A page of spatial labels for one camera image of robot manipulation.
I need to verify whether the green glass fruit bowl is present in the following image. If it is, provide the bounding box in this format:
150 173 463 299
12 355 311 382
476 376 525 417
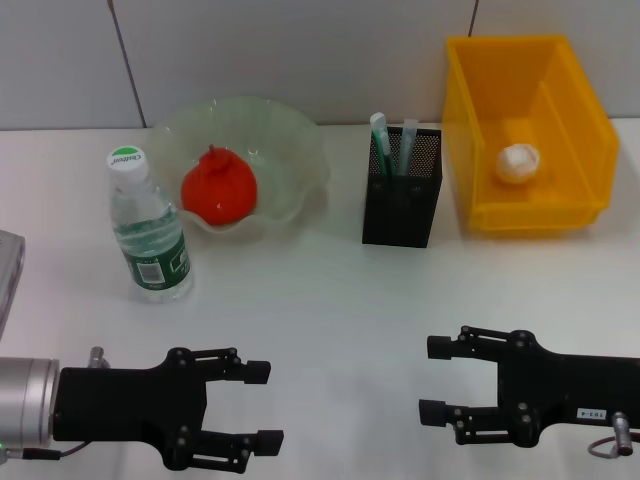
131 96 332 247

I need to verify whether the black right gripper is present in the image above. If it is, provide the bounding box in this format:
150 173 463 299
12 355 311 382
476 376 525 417
418 325 640 448

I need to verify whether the red orange toy fruit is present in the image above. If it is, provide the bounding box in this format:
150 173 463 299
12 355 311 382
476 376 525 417
180 143 260 228

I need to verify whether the black mesh pen holder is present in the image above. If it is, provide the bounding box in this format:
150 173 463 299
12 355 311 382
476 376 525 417
362 125 444 247

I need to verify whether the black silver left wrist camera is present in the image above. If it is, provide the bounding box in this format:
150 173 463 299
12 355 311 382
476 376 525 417
0 229 26 337

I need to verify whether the white paper ball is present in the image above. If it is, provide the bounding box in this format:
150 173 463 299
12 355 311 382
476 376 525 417
495 142 543 186

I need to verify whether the grey marker pen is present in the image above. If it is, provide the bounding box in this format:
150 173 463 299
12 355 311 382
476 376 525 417
397 118 419 178

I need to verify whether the right arm cable with plug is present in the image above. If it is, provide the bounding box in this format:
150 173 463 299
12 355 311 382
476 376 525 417
586 412 640 459

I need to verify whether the arm cable with plug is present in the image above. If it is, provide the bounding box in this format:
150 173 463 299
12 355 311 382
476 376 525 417
586 412 640 459
0 346 112 462

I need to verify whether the left arm cable with plug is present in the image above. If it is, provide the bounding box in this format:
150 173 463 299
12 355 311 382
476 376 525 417
0 346 112 462

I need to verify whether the clear green label water bottle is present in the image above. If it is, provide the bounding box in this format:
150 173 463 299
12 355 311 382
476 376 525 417
105 144 196 305

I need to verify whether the mint green pen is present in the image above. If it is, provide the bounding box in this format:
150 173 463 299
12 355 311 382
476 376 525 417
369 112 397 179

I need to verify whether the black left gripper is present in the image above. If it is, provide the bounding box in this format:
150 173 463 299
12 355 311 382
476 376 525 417
51 348 285 474

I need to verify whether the yellow plastic bin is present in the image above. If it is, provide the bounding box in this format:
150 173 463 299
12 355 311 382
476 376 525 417
442 33 622 237

